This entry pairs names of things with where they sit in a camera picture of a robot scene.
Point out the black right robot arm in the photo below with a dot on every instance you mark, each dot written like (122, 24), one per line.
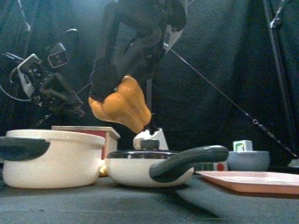
(145, 13)

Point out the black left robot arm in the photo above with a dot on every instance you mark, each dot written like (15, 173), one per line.
(7, 73)

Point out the pink plate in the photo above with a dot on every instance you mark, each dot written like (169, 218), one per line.
(257, 180)

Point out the white toy block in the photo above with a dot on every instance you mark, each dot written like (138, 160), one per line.
(159, 137)

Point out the black saucepan lid with knob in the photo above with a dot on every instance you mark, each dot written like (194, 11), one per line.
(150, 151)

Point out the red and white box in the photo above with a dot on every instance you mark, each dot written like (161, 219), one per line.
(110, 140)

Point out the large white toy pot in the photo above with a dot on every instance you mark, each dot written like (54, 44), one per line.
(54, 160)

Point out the small white toy saucepan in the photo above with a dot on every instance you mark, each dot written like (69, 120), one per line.
(137, 172)

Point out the small yellow toy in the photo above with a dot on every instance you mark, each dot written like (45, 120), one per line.
(103, 171)

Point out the white box with coloured dots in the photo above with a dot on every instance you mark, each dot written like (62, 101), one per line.
(213, 166)

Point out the small white green box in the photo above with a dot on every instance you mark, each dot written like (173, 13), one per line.
(242, 145)

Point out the grey-blue bowl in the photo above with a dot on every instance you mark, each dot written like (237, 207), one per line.
(249, 161)

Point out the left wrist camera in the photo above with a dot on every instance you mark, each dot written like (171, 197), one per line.
(59, 57)

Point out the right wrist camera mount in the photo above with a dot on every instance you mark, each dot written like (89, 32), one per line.
(173, 36)

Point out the black frame pole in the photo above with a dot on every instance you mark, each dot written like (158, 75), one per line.
(277, 58)

